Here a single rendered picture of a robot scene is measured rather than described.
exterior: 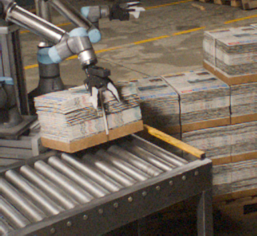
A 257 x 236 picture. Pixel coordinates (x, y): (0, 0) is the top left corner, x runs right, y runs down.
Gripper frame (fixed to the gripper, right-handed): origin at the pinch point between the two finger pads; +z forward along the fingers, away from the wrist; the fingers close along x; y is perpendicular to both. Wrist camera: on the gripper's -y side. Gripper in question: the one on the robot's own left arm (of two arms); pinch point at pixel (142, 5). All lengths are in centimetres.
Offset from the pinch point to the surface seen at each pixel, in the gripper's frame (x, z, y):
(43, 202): 143, -58, 25
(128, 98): 92, -20, 12
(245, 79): 42, 50, 32
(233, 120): 46, 42, 55
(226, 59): 39, 40, 21
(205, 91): 45, 27, 36
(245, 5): -518, 226, 186
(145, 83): 25.2, -3.1, 37.6
